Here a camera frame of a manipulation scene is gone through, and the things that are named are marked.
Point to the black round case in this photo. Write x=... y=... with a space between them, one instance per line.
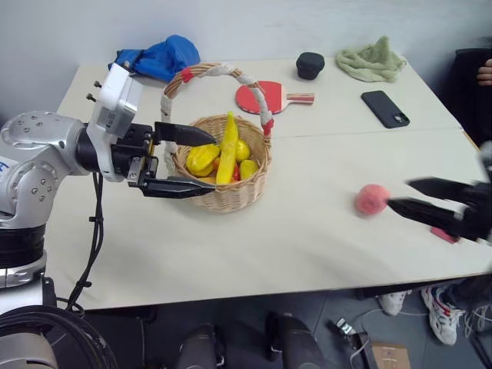
x=310 y=65

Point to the dark bystander trouser leg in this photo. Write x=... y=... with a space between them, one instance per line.
x=474 y=290

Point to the dark-clothed seated bystander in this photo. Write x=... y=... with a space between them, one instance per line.
x=471 y=104

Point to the plain white sneaker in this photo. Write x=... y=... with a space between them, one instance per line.
x=394 y=301

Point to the green towel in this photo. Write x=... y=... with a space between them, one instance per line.
x=371 y=61

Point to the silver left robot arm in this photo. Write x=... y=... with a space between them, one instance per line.
x=34 y=153

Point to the small pink flat block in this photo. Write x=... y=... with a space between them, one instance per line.
x=444 y=234

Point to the small yellow toy fruit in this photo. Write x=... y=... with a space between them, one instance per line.
x=248 y=168

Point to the red table tennis paddle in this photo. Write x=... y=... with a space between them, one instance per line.
x=273 y=96

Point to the pink toy peach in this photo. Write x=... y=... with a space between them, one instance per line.
x=369 y=199

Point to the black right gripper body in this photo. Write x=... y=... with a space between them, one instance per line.
x=476 y=211

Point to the dark rounded shape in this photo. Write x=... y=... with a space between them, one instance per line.
x=296 y=340
x=198 y=348

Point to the small metal floor plug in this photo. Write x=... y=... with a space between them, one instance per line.
x=345 y=327

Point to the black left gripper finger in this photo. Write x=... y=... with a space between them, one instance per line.
x=180 y=134
x=177 y=187

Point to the yellow toy banana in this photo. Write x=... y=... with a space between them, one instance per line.
x=227 y=153

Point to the brown cardboard box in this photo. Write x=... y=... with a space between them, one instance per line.
x=388 y=354

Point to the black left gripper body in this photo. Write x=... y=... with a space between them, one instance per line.
x=130 y=153

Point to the black smartphone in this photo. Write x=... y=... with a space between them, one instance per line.
x=384 y=108

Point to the small red toy fruit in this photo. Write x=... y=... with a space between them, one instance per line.
x=236 y=175

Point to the dark rounded robot torso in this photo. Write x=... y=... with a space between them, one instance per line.
x=42 y=340

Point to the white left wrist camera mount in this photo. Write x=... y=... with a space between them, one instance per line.
x=115 y=100

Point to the orange toy fruit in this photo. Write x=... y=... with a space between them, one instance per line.
x=209 y=179

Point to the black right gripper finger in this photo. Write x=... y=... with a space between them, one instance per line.
x=442 y=188
x=426 y=215

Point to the blue cloth bag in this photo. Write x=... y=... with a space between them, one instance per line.
x=165 y=57

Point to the yellow toy star fruit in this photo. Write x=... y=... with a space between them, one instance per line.
x=200 y=158

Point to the bystander bare hand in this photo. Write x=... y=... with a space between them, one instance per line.
x=486 y=72

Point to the white red blue sneaker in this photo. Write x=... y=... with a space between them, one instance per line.
x=442 y=315

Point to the yellow toy lemon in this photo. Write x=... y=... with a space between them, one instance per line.
x=243 y=150

